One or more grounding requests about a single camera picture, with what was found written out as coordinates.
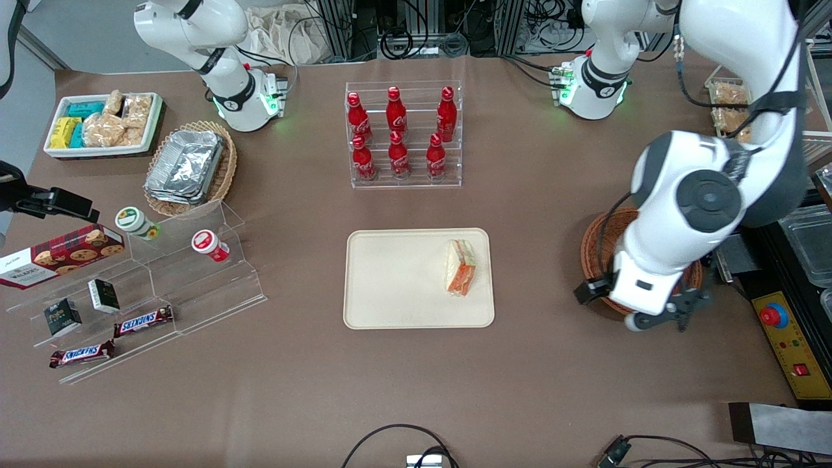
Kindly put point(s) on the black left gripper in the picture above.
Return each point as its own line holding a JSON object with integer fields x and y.
{"x": 706, "y": 283}

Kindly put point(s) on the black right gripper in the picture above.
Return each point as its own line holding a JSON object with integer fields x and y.
{"x": 34, "y": 198}

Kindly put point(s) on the plastic sandwich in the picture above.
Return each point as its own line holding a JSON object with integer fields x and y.
{"x": 460, "y": 273}

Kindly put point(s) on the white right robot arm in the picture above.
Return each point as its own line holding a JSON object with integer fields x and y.
{"x": 195, "y": 26}

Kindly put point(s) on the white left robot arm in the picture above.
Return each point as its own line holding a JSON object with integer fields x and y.
{"x": 689, "y": 195}

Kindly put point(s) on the white rectangular snack tray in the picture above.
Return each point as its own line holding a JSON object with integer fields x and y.
{"x": 91, "y": 153}

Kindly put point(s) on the round brown wicker basket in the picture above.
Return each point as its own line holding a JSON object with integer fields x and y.
{"x": 595, "y": 250}

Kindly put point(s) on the oval light wicker basket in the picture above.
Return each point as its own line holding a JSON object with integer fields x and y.
{"x": 224, "y": 175}

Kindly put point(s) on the white bread tray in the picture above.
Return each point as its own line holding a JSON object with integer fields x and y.
{"x": 714, "y": 127}

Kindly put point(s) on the cream plastic serving tray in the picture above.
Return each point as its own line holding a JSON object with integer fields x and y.
{"x": 403, "y": 279}

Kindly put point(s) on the Walkers shortbread cookie box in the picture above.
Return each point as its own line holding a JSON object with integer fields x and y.
{"x": 65, "y": 257}

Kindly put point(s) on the green lid yogurt cup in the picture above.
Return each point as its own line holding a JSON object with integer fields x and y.
{"x": 132, "y": 220}

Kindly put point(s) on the teal snack packet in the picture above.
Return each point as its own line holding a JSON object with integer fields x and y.
{"x": 78, "y": 136}
{"x": 84, "y": 109}

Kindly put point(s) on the yellow snack packet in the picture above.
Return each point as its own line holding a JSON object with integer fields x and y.
{"x": 64, "y": 132}

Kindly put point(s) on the clear bag of crackers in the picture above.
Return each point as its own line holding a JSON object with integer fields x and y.
{"x": 104, "y": 130}
{"x": 131, "y": 136}
{"x": 138, "y": 110}
{"x": 114, "y": 103}

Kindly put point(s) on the small black Face carton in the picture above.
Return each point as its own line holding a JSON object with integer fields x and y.
{"x": 62, "y": 317}
{"x": 104, "y": 296}

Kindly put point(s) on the stack of foil containers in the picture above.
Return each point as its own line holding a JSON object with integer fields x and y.
{"x": 185, "y": 166}

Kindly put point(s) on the black side platform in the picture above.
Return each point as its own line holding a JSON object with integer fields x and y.
{"x": 773, "y": 286}

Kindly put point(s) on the Snickers chocolate bar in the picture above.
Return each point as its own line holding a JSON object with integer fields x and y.
{"x": 81, "y": 354}
{"x": 143, "y": 321}

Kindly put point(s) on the red lid yogurt cup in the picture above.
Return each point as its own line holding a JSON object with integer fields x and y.
{"x": 205, "y": 242}

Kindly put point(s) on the clear acrylic stepped stand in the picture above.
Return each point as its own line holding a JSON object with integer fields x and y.
{"x": 195, "y": 292}

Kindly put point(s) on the yellow emergency stop box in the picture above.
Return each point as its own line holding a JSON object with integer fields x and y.
{"x": 790, "y": 351}

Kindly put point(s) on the black plug connector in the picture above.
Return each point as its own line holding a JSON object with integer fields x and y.
{"x": 614, "y": 452}

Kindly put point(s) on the clear plastic container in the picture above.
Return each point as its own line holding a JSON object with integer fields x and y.
{"x": 826, "y": 304}
{"x": 824, "y": 183}
{"x": 809, "y": 244}

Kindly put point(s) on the grey flat plate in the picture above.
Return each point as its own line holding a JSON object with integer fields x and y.
{"x": 786, "y": 426}

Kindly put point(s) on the bagged bread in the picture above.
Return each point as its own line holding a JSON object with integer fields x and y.
{"x": 729, "y": 122}
{"x": 728, "y": 96}

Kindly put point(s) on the red Coca-Cola bottle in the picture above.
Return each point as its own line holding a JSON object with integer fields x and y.
{"x": 363, "y": 161}
{"x": 436, "y": 159}
{"x": 396, "y": 114}
{"x": 358, "y": 117}
{"x": 446, "y": 114}
{"x": 398, "y": 159}

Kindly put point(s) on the beige cloth bag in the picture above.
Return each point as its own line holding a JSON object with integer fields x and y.
{"x": 286, "y": 36}

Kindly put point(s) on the clear acrylic bottle rack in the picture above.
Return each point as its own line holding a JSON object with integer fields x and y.
{"x": 413, "y": 97}

